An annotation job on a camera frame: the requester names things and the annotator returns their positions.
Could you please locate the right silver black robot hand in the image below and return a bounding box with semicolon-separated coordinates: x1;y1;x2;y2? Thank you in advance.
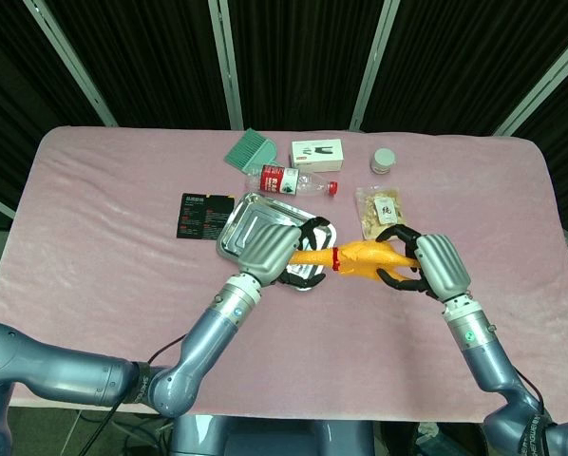
376;225;473;301

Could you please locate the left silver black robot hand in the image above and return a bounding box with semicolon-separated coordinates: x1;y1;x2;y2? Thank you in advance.
236;217;337;292

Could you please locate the yellow rubber chicken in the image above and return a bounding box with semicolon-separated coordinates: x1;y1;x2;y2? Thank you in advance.
286;238;421;286

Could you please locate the silver metal tray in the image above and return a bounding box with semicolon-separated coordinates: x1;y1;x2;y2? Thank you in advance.
216;192;340;292

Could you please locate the teal green hand brush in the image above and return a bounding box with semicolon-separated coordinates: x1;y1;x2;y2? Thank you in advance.
223;127;285;170

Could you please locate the clear red-label water bottle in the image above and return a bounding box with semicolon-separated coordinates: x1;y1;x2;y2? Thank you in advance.
243;163;340;197

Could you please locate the black printed card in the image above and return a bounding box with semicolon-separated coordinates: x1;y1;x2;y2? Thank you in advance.
176;192;237;238

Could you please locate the clear bag of dried snack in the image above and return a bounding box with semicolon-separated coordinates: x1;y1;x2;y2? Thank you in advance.
354;186;408;239

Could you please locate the white product box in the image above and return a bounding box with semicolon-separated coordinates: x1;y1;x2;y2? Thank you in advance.
291;139;346;173

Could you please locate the small white lidded jar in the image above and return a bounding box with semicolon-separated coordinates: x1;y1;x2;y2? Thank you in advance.
370;147;397;175

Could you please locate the pink table cloth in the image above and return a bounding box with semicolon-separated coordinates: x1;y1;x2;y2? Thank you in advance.
0;125;568;422

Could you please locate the blue-grey robot torso base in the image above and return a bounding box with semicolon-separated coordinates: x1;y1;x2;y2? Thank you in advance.
169;413;375;456

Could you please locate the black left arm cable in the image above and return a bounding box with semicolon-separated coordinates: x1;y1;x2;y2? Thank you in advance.
93;332;188;456

